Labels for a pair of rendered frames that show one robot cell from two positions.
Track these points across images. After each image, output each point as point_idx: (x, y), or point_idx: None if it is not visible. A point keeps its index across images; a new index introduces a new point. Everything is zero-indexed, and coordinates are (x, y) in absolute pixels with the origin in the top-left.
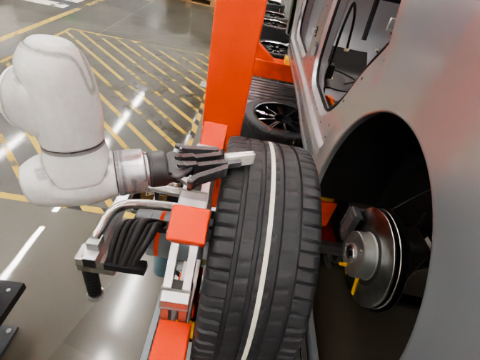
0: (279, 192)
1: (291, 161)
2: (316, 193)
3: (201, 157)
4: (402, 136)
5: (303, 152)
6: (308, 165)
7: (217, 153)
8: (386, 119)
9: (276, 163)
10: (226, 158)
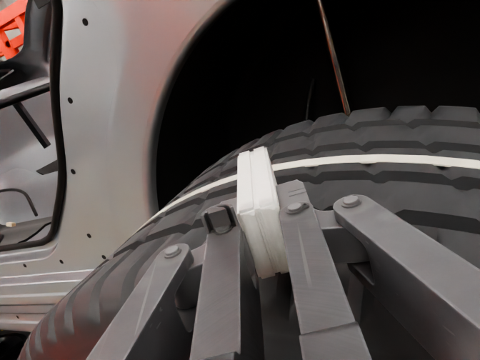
0: (427, 150)
1: (270, 151)
2: (411, 106)
3: (240, 320)
4: (203, 115)
5: (224, 156)
6: (293, 127)
7: (223, 244)
8: (186, 84)
9: (277, 163)
10: (276, 211)
